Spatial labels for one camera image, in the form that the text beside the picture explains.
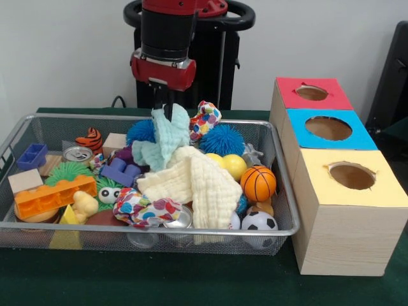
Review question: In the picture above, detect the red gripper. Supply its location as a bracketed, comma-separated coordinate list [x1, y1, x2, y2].
[131, 50, 198, 122]

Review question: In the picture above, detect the small yellow ball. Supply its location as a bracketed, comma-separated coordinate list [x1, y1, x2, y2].
[222, 154, 248, 182]

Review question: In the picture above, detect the colourful spotted plush toy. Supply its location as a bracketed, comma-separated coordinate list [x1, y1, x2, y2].
[189, 101, 222, 143]

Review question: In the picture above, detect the wooden box with three holes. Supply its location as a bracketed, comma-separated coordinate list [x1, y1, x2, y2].
[269, 76, 408, 277]

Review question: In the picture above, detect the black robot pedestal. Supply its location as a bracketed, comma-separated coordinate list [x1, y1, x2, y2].
[123, 0, 256, 110]

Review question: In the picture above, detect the dark green table cloth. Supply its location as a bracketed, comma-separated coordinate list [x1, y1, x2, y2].
[0, 107, 408, 306]

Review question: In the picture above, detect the cream waffle cloth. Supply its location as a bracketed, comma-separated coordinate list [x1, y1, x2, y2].
[137, 145, 244, 231]

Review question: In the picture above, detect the mint green cloth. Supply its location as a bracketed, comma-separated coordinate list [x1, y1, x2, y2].
[132, 103, 191, 172]

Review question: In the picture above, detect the green spiky toy with eyes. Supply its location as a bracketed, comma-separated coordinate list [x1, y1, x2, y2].
[45, 161, 128, 212]

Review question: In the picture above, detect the shallow clear mesh bin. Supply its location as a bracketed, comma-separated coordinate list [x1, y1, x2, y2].
[0, 113, 300, 257]

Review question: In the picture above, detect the small soccer ball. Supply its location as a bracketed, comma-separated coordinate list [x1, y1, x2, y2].
[241, 211, 279, 249]

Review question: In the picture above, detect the colourful patterned cloth pouch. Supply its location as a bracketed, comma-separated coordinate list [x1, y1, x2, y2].
[113, 187, 186, 228]

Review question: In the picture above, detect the blue spiky ball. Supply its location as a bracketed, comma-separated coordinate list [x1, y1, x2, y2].
[200, 124, 245, 157]

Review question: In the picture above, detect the small orange basketball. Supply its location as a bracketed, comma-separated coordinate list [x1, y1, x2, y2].
[240, 165, 277, 203]

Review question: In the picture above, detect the purple toy brick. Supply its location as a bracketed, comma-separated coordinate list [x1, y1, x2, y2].
[100, 156, 145, 188]

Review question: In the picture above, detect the orange toy brick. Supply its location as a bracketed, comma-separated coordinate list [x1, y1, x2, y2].
[14, 175, 98, 221]

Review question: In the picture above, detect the black chair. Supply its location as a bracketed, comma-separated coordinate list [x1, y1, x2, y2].
[367, 21, 408, 144]

